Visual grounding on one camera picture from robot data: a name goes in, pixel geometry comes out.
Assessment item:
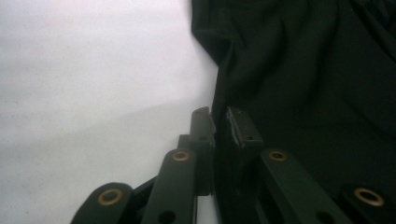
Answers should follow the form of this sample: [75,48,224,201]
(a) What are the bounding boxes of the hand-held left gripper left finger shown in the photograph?
[177,106,217,197]

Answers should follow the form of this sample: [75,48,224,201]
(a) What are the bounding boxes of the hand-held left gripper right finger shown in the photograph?
[225,106,265,188]

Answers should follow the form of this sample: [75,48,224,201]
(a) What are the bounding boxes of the black pants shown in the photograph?
[190,0,396,224]

